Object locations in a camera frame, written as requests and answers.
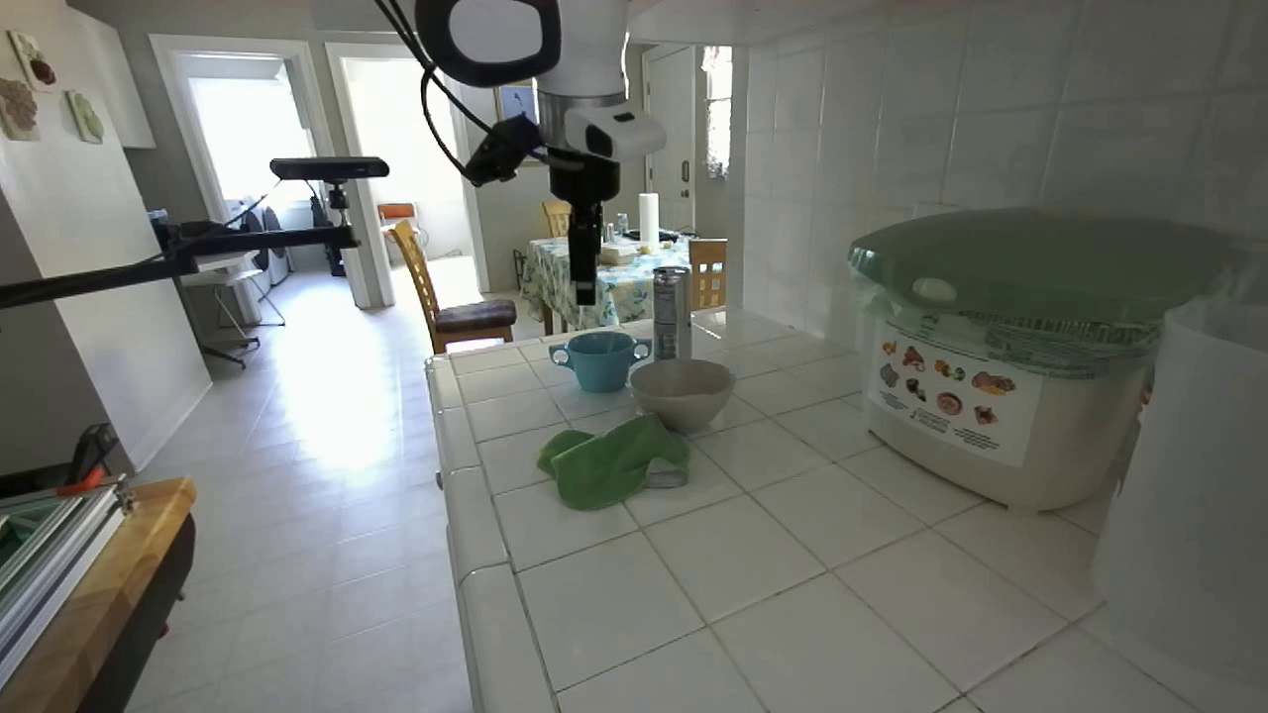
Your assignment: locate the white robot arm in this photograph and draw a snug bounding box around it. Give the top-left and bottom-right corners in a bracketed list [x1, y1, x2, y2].
[373, 0, 665, 306]

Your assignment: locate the white bowl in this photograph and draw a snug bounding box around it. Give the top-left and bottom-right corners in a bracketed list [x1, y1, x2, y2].
[629, 359, 734, 431]

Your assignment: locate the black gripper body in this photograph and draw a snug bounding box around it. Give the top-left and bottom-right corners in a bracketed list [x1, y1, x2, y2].
[542, 104, 665, 246]

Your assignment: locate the silver metal can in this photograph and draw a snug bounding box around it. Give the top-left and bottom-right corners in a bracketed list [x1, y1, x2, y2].
[653, 267, 690, 359]

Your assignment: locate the white paper towel roll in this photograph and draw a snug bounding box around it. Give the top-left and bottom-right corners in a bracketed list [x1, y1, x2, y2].
[640, 193, 662, 246]

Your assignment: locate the blue ceramic cup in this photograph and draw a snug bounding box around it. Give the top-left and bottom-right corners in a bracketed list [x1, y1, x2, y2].
[553, 332, 650, 392]

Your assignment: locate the white appliance with green lid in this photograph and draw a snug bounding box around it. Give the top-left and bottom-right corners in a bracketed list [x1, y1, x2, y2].
[849, 211, 1253, 511]

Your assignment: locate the dining table with tablecloth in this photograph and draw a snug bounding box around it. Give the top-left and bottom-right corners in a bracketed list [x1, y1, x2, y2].
[517, 236, 686, 332]

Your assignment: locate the wooden dining chair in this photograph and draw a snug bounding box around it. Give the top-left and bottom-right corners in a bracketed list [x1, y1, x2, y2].
[386, 219, 521, 357]

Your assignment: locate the white cylindrical container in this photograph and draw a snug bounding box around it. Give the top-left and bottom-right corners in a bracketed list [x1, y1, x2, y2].
[1094, 306, 1268, 691]

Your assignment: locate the green cloth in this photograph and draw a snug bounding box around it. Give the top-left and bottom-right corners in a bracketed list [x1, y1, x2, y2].
[541, 415, 690, 511]

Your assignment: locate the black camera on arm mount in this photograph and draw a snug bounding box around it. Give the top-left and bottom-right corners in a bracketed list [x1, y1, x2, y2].
[0, 153, 388, 310]

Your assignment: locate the wooden table with rail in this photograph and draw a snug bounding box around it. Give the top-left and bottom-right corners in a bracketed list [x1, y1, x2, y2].
[0, 423, 196, 713]

